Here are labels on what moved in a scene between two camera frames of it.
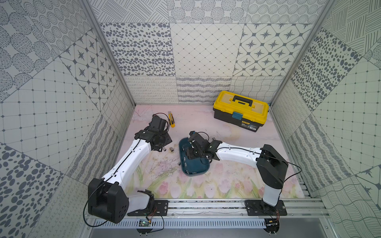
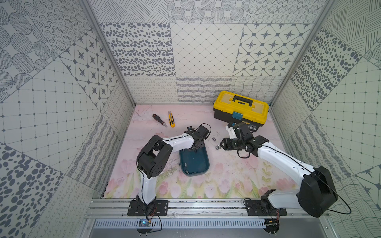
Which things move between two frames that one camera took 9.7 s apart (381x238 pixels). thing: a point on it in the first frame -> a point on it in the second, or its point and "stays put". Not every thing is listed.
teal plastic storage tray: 192,167 stays put
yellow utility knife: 171,119 stays put
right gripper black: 189,153 -> 226,143
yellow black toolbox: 242,111 stays put
